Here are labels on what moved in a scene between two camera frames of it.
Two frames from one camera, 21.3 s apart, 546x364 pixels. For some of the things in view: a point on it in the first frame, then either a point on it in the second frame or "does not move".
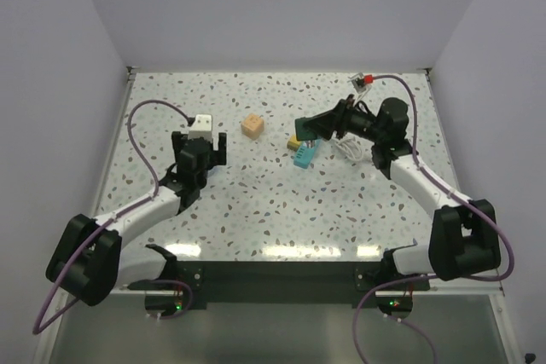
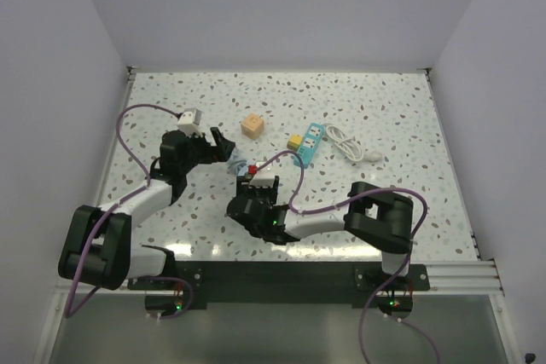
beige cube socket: x=252 y=126 does not move
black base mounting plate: x=275 y=285 does not move
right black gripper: x=338 y=119 -> x=246 y=190
